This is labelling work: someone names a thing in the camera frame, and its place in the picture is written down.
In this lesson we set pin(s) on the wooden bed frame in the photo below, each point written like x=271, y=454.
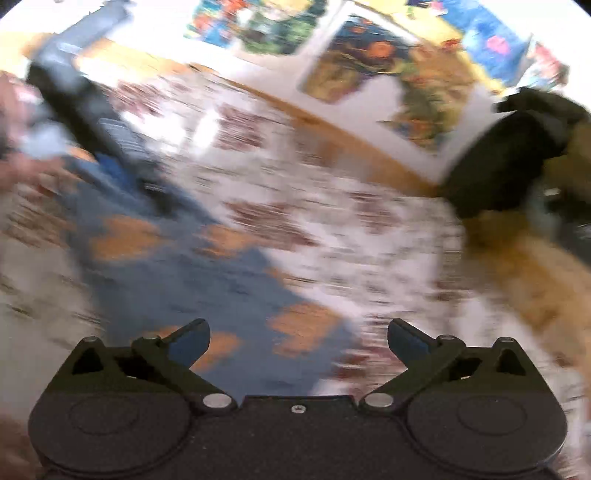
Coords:
x=382, y=158

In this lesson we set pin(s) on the dark green bag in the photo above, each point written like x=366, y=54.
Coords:
x=499, y=168

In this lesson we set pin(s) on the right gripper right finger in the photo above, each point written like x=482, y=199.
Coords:
x=427, y=359

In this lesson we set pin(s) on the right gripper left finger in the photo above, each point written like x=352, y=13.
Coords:
x=171, y=358

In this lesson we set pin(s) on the colourful wall painting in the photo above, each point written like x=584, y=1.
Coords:
x=434, y=84
x=276, y=28

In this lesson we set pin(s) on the person's left hand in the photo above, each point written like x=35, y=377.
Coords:
x=18, y=167

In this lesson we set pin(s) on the floral white bedspread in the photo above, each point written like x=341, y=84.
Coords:
x=359, y=249

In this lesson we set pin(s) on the blue patterned child pants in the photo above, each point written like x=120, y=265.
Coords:
x=149, y=273

